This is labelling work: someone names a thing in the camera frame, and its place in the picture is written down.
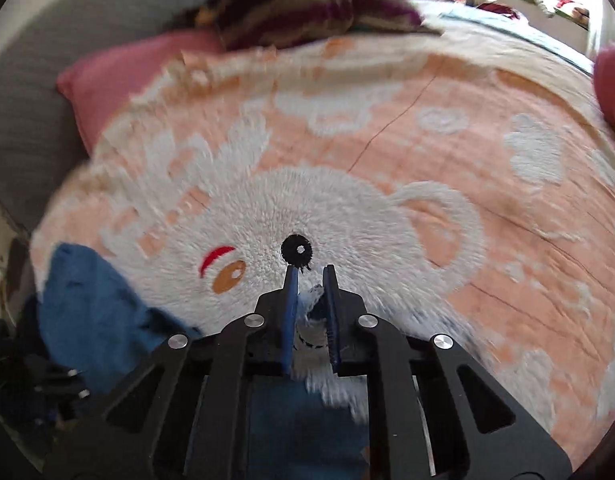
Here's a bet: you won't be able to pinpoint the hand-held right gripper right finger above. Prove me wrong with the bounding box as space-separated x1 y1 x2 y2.
321 264 573 480

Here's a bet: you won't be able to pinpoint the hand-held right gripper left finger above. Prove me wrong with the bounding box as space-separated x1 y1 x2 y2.
42 264 301 480

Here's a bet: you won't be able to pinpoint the blue denim pants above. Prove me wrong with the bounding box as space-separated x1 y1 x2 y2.
248 284 371 480

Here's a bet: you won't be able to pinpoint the orange bear printed blanket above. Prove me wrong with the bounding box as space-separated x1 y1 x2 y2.
30 0 615 471

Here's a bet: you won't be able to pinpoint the grey quilted headboard cover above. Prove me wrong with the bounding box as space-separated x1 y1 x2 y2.
0 0 228 233

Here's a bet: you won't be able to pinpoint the pink pillow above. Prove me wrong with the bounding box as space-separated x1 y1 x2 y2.
56 27 228 156

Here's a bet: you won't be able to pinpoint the purple striped pillow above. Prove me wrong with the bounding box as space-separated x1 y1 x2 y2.
195 0 441 51

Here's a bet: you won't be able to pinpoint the beige bed sheet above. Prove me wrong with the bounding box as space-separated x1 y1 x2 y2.
412 0 595 78

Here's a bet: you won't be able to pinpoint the light blue cloth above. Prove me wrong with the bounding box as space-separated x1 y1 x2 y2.
467 10 594 73

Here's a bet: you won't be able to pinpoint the red garment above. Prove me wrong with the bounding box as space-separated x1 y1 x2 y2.
479 1 519 20

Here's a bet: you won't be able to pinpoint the clothes on window sill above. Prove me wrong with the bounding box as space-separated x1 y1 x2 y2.
492 0 591 26

